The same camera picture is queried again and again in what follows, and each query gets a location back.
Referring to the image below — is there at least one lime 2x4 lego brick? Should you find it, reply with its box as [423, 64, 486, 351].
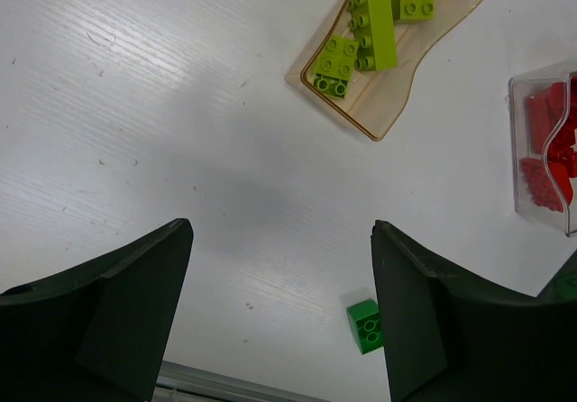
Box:
[347, 0, 398, 71]

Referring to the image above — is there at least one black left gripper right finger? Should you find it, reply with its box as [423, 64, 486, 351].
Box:
[371, 221, 576, 401]

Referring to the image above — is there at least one aluminium mounting rail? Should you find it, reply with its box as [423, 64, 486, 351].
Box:
[151, 361, 321, 402]

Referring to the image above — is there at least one dark green printed lego brick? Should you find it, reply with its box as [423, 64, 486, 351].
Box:
[346, 298, 383, 355]

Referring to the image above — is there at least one tan translucent plastic container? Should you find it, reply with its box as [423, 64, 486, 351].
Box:
[286, 0, 483, 142]

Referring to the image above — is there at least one red 2x4 lego brick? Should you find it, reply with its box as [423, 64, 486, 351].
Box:
[526, 82, 566, 154]

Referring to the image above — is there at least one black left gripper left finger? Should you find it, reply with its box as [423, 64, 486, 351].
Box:
[1, 218, 193, 401]

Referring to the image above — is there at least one clear plastic container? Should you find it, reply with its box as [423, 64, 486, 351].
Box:
[508, 60, 576, 237]

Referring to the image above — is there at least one lime printed lego brick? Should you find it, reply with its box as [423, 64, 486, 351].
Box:
[314, 35, 359, 99]

